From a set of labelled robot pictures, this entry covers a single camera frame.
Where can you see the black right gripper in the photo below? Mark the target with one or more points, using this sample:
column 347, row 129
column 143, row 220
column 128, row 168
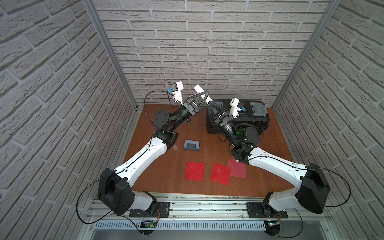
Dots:
column 221, row 119

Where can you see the grey hole punch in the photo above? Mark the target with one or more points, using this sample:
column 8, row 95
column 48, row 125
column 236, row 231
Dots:
column 192, row 145

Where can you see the black plastic toolbox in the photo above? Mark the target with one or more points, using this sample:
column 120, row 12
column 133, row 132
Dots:
column 255, row 114

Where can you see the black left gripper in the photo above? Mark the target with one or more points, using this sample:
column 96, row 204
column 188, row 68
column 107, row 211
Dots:
column 191, row 106

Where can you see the aluminium right corner post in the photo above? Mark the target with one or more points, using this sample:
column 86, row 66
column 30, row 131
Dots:
column 324, row 20

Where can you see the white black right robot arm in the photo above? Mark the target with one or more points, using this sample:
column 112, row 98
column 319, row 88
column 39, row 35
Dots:
column 310, row 186

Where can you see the white glue stick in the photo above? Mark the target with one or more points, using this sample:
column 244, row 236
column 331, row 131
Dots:
column 203, row 94

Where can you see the aluminium corner post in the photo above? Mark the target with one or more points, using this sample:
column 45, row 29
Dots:
column 98, row 24
column 324, row 20

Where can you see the aluminium left corner post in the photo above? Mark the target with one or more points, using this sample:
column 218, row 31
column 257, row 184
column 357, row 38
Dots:
column 98, row 24

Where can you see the red envelope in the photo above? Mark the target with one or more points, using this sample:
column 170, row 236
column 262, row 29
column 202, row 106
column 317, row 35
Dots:
column 238, row 169
column 221, row 174
column 194, row 171

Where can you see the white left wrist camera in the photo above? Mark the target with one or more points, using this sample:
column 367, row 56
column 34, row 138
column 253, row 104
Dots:
column 176, row 91

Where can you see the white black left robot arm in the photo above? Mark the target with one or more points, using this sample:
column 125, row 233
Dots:
column 115, row 186

